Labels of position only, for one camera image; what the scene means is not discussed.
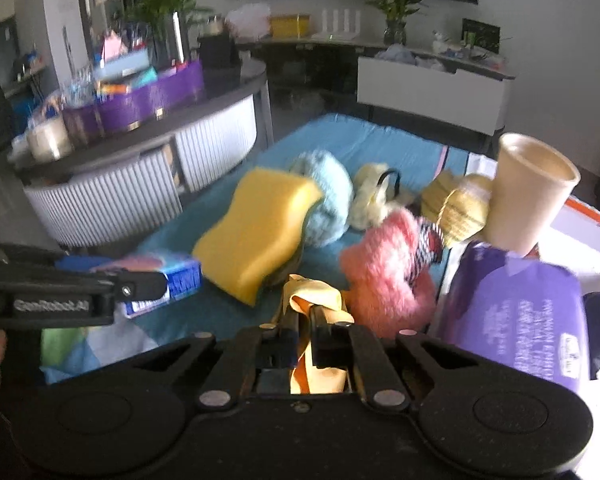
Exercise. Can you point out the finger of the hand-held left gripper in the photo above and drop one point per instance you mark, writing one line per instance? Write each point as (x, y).
(82, 264)
(55, 305)

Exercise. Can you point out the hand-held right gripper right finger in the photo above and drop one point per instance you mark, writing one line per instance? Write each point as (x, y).
(325, 340)

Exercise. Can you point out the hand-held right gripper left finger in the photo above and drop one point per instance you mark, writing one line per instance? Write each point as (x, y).
(289, 332)

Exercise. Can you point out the yellow cloth strip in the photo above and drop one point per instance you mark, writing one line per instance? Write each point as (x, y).
(320, 297)

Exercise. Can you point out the white box with orange rim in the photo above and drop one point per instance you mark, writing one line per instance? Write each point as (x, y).
(585, 232)

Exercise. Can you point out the round ribbed coffee table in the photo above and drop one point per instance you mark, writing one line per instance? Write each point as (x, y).
(130, 190)

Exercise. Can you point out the pink plush toy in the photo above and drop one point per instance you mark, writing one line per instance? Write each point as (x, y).
(380, 265)

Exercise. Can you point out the blue printed packet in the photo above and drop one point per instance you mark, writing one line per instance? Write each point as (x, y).
(177, 277)

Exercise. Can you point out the yellow sponge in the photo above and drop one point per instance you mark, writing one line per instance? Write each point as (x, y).
(257, 232)

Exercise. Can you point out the beige jar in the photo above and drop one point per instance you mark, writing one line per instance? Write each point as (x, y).
(49, 140)

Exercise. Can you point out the light blue fluffy ball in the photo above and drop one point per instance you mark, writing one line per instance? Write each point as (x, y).
(327, 195)

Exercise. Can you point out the purple storage box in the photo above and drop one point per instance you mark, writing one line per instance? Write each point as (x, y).
(145, 100)

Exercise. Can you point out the purple tissue packet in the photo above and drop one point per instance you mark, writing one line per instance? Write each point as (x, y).
(510, 305)

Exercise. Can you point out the yellow knitted cloth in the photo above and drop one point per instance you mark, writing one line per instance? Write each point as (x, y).
(460, 207)

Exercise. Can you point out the blue patchwork blanket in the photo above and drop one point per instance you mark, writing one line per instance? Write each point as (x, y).
(380, 142)

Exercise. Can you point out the beige paper cup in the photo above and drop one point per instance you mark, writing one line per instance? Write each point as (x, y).
(522, 195)

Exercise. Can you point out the black box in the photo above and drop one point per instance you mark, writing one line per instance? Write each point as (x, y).
(219, 52)

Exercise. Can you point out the tall green potted plant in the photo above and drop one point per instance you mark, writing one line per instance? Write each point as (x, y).
(165, 15)

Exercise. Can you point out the white cabinet drawer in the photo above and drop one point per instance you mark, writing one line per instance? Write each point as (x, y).
(430, 92)

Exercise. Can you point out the small jar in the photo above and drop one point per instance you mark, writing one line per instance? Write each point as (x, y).
(215, 25)

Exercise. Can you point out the white television cabinet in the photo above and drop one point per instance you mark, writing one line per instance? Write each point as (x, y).
(330, 52)

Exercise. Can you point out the white plastic bag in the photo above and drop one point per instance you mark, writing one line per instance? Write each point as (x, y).
(247, 20)

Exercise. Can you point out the clothes in drawer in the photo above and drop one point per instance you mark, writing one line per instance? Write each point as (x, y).
(405, 55)

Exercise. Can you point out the yellow box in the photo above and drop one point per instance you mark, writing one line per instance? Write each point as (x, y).
(290, 26)

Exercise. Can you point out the white router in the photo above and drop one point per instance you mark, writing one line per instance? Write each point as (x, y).
(337, 27)

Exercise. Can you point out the dark green box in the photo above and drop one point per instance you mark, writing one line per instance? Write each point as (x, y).
(480, 35)

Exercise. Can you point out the green plant in glass vase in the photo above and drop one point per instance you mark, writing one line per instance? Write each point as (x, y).
(395, 0)

